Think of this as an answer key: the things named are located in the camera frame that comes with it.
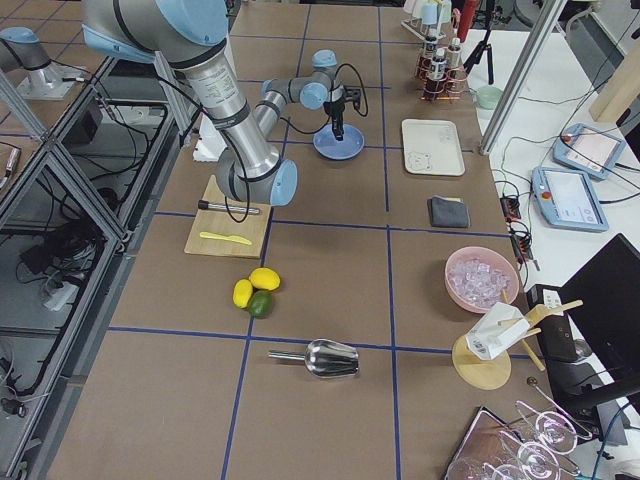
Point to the yellow lemon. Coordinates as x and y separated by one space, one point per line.
242 293
264 278

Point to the grey folded cloth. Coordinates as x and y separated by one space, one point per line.
448 213

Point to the wooden cup stand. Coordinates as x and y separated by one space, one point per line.
493 374

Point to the blue teach pendant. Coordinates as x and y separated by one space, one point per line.
587 149
567 200

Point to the dark bottle middle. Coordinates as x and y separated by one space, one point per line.
438 65

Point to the yellow lemon upper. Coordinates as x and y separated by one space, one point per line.
264 278

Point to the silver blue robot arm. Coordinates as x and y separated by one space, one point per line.
250 168

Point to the blue teach pendant far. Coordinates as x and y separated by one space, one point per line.
587 149

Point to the copper wire bottle rack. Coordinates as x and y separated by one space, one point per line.
451 87

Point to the clear wine glass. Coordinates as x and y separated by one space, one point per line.
554 430

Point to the wooden cutting board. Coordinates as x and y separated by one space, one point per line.
253 228

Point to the green lime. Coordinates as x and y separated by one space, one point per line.
260 304

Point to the mint green cup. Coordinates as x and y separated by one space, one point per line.
488 96

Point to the shiny metal scoop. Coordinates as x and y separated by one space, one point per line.
324 358

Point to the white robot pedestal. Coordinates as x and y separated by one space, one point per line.
205 145

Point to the yellow plastic knife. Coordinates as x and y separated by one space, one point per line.
228 238

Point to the light blue plate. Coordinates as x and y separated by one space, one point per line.
328 146

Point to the cream rectangular tray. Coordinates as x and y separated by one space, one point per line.
431 147

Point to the aluminium frame post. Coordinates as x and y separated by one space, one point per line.
525 63

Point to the yellow lemon left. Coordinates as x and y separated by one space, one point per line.
242 293

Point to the black monitor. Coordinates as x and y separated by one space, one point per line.
608 286

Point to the dark bottle white cap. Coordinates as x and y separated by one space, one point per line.
429 47

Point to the blue teach pendant near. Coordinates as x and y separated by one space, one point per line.
567 200

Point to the pink bowl of ice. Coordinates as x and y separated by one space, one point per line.
476 278

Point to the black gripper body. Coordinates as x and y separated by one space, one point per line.
334 108

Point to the dark bottle right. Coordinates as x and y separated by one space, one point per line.
453 53

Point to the white carton on stand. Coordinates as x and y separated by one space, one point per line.
496 331

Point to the black camera tripod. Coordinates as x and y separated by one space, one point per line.
484 45

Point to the orange circuit board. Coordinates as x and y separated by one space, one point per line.
511 207

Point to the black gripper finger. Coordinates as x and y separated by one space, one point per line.
335 127
339 128

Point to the mirrored glass tray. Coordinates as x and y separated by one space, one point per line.
493 449

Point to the black silver cylinder tool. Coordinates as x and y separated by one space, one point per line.
211 206

